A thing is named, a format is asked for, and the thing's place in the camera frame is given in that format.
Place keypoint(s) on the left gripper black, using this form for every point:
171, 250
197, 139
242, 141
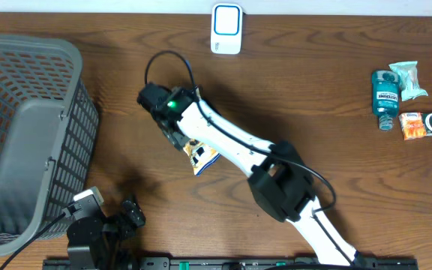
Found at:
125, 229

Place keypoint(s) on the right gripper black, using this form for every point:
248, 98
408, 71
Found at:
175, 139

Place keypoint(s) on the yellow snack bag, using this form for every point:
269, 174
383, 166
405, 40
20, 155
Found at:
201, 155

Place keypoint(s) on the teal mouthwash bottle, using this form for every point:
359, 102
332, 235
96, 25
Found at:
385, 105

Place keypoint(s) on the teal wet wipes pack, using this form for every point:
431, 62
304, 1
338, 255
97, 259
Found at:
409, 82

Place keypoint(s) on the small white red packet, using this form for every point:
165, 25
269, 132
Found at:
412, 125

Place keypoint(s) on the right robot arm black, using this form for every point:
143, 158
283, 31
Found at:
281, 184

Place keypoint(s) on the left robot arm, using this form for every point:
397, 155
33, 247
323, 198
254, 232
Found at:
94, 239

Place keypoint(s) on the white barcode scanner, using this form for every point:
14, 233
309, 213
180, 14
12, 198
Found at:
226, 29

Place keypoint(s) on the grey plastic shopping basket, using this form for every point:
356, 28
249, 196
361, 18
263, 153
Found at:
48, 127

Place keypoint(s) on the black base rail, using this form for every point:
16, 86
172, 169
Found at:
164, 263

